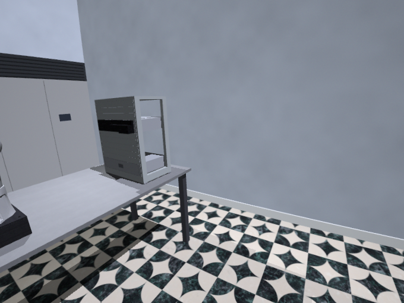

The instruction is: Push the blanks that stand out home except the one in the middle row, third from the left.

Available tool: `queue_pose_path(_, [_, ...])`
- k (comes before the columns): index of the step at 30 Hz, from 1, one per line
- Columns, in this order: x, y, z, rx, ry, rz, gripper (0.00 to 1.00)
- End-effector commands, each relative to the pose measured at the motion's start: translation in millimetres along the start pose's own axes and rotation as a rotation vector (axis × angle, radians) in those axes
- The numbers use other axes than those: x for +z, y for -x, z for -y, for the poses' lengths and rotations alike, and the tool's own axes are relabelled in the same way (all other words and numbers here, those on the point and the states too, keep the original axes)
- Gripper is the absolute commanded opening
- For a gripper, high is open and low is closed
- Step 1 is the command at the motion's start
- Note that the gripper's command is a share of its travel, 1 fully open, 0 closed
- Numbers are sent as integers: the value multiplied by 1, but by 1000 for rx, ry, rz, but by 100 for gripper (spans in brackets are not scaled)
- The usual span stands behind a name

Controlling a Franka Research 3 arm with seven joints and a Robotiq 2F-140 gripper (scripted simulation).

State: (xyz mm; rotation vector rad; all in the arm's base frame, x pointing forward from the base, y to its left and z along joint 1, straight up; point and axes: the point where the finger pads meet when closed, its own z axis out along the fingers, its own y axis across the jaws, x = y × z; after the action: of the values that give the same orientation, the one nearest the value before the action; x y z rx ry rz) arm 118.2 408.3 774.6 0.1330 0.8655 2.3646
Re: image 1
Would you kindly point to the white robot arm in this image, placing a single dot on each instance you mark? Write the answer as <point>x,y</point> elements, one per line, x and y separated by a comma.
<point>6,209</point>

